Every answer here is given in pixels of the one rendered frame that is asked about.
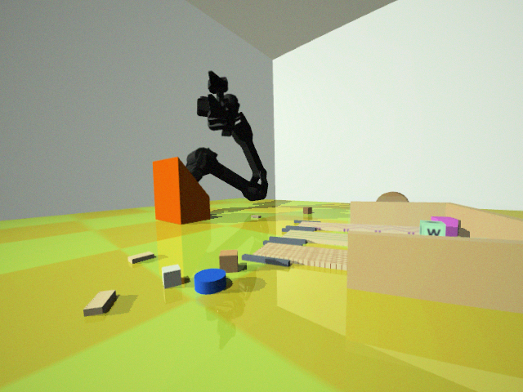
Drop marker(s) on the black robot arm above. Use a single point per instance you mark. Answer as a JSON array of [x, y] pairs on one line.
[[203, 161]]

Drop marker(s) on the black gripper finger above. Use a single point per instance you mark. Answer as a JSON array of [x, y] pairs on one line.
[[215, 81], [217, 111]]

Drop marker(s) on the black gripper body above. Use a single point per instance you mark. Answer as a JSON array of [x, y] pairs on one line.
[[224, 123]]

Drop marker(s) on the white cube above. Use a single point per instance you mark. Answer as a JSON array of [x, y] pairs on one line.
[[171, 276]]

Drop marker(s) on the blue cylinder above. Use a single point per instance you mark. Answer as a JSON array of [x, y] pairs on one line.
[[210, 281]]

